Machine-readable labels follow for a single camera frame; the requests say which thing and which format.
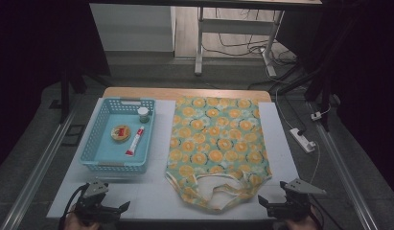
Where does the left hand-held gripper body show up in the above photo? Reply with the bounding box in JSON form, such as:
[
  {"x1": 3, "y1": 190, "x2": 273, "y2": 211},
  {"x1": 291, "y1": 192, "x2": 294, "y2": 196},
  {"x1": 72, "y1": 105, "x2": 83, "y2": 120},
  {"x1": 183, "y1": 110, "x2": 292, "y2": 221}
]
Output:
[{"x1": 73, "y1": 180, "x2": 122, "y2": 224}]

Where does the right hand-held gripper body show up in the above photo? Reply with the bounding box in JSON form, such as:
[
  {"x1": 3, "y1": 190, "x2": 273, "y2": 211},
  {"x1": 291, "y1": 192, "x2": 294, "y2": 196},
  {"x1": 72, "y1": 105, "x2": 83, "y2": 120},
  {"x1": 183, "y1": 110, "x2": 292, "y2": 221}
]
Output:
[{"x1": 266, "y1": 178, "x2": 327, "y2": 222}]

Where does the blue plastic basket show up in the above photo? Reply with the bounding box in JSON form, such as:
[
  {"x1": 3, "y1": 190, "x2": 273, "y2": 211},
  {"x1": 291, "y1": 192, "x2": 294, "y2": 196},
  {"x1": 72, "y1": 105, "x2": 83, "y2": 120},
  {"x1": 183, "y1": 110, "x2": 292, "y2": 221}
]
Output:
[{"x1": 79, "y1": 97, "x2": 156, "y2": 174}]

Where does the white and red tube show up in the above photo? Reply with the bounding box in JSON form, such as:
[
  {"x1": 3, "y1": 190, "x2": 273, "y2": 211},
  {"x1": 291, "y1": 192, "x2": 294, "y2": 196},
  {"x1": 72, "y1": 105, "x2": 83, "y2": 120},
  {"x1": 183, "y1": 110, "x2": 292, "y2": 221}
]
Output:
[{"x1": 125, "y1": 126, "x2": 146, "y2": 158}]

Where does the orange floral cloth bag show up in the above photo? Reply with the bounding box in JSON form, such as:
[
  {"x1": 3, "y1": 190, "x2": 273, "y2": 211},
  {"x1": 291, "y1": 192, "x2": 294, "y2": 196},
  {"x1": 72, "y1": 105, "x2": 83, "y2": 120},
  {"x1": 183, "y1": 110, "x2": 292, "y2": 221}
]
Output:
[{"x1": 164, "y1": 96, "x2": 273, "y2": 215}]

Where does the small jar with white lid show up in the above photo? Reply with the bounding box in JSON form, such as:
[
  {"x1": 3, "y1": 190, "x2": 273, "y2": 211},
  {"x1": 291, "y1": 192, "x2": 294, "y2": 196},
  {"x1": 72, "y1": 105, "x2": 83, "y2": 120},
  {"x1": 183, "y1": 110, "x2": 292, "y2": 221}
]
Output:
[{"x1": 136, "y1": 106, "x2": 151, "y2": 125}]

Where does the person's right hand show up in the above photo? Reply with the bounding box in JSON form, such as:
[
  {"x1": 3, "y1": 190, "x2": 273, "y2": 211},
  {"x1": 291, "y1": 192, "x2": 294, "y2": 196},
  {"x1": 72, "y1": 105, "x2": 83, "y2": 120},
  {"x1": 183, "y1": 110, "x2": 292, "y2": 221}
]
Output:
[{"x1": 284, "y1": 213, "x2": 319, "y2": 230}]

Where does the person's left hand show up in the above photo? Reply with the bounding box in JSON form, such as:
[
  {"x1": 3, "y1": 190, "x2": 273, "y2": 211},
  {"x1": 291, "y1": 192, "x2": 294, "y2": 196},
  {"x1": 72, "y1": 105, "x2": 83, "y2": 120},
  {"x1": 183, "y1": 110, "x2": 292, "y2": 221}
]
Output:
[{"x1": 63, "y1": 212, "x2": 102, "y2": 230}]

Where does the white table mat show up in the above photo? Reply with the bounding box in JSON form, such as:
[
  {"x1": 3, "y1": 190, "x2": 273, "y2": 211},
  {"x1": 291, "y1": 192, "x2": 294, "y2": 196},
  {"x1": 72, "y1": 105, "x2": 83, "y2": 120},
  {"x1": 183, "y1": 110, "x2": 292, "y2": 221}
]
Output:
[{"x1": 46, "y1": 98, "x2": 314, "y2": 222}]

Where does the white power strip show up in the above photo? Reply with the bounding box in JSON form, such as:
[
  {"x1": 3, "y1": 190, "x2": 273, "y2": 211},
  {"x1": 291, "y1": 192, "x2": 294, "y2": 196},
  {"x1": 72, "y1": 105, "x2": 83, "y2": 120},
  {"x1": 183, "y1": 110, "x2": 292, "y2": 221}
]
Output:
[{"x1": 288, "y1": 126, "x2": 317, "y2": 154}]

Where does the black metal stand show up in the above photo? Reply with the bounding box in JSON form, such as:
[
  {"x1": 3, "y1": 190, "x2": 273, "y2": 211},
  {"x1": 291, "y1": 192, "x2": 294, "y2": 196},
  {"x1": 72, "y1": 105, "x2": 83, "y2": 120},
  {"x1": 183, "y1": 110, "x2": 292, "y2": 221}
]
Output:
[
  {"x1": 48, "y1": 61, "x2": 113, "y2": 125},
  {"x1": 270, "y1": 0, "x2": 344, "y2": 132}
]

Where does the white cabinet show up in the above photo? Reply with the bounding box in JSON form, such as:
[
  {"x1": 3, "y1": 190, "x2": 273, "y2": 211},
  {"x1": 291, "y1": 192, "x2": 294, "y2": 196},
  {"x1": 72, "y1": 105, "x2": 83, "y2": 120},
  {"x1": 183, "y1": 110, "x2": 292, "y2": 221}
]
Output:
[{"x1": 89, "y1": 3, "x2": 176, "y2": 53}]

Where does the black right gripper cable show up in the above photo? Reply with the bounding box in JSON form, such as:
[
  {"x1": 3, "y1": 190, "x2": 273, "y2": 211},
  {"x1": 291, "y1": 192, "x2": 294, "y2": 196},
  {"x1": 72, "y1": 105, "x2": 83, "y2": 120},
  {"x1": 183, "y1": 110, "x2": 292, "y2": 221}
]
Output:
[{"x1": 308, "y1": 194, "x2": 347, "y2": 230}]

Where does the thin white cable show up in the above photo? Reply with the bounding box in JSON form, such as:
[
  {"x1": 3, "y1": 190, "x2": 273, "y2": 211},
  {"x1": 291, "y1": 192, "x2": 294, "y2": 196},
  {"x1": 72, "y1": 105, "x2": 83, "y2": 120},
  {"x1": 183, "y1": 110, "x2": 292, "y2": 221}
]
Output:
[{"x1": 307, "y1": 141, "x2": 322, "y2": 186}]

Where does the aluminium floor rail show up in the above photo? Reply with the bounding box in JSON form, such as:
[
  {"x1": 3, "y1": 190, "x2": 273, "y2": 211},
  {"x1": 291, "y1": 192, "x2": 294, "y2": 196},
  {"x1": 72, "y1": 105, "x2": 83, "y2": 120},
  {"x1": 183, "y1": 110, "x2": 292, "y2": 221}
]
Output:
[
  {"x1": 0, "y1": 103, "x2": 78, "y2": 230},
  {"x1": 307, "y1": 101, "x2": 380, "y2": 230}
]

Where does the white power strip cable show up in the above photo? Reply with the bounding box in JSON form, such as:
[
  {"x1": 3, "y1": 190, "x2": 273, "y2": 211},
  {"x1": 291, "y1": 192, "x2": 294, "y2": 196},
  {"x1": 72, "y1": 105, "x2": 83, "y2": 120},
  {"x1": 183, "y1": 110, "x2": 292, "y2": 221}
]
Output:
[{"x1": 274, "y1": 85, "x2": 298, "y2": 131}]

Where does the tangle of black floor cables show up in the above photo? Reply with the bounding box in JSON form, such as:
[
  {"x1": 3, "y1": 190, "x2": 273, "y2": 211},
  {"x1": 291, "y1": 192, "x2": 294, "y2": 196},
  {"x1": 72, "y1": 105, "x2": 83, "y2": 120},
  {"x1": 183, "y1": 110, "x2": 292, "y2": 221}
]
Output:
[{"x1": 201, "y1": 9, "x2": 297, "y2": 66}]

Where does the white desk frame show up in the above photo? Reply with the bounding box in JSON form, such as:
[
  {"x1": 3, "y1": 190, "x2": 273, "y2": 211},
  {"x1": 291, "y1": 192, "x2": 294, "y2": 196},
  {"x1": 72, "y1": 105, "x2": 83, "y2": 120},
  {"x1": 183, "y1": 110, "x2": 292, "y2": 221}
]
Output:
[{"x1": 194, "y1": 6, "x2": 286, "y2": 78}]

